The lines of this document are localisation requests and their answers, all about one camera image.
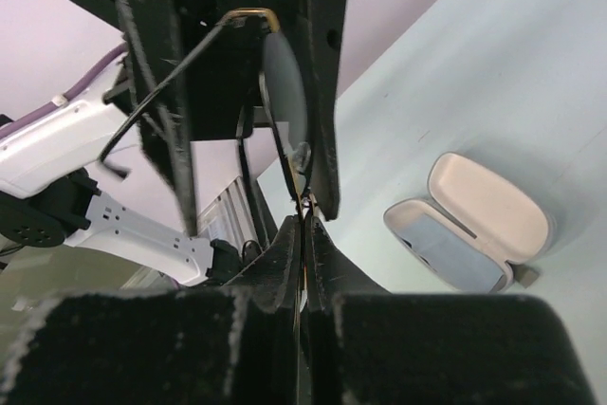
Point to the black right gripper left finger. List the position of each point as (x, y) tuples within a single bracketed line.
[(232, 344)]

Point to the black gold aviator sunglasses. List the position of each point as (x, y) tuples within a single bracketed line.
[(283, 98)]

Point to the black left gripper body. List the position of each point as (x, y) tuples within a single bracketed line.
[(223, 80)]

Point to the pale green glasses case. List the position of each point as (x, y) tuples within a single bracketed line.
[(484, 209)]

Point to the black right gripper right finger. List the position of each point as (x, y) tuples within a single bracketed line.
[(370, 346)]

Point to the blue square cleaning cloth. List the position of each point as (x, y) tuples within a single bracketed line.
[(451, 258)]

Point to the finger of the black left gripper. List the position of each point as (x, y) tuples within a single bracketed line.
[(322, 35), (159, 96)]

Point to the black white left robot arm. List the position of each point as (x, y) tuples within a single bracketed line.
[(48, 198)]

